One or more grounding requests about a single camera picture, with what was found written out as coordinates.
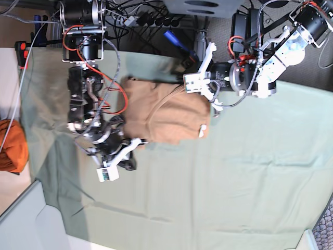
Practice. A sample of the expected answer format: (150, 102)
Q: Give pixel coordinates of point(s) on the light green table cloth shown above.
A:
(260, 178)

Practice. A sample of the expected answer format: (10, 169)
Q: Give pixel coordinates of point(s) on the dark patterned mat corner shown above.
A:
(323, 229)

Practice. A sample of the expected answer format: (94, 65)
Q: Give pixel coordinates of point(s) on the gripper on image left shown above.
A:
(123, 156)

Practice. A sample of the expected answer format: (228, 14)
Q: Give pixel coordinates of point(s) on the black power adapter pair right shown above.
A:
(252, 24)

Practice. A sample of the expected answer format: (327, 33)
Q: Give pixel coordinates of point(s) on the black power adapter pair left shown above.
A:
(239, 28)

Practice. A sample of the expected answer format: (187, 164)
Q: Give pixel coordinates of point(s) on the blue orange bar clamp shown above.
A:
(188, 58)

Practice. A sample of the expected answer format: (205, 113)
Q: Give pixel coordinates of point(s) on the black power strip with plugs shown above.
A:
(147, 19)

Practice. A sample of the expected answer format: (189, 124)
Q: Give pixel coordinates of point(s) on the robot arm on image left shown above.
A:
(84, 29)

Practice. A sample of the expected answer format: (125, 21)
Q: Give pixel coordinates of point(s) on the black power adapter pair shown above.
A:
(252, 24)
(239, 28)

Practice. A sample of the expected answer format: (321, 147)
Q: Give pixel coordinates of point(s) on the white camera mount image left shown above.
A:
(109, 171)

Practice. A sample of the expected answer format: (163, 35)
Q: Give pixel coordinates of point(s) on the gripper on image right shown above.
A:
(198, 83)

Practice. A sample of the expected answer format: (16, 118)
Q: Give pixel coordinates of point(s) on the folded dark orange garment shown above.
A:
(14, 154)

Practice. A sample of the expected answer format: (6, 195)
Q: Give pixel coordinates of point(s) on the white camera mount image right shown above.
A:
(217, 106)

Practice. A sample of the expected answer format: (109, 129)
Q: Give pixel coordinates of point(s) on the white camera mount image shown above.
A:
(217, 106)
(109, 171)

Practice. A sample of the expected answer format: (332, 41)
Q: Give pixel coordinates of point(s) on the grey plastic bin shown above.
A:
(29, 223)

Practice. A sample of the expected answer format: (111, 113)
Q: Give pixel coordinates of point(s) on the aluminium frame post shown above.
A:
(200, 28)

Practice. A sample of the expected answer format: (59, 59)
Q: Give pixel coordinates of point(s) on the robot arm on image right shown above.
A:
(258, 61)

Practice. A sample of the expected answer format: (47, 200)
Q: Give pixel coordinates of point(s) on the tan orange T-shirt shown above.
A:
(164, 112)

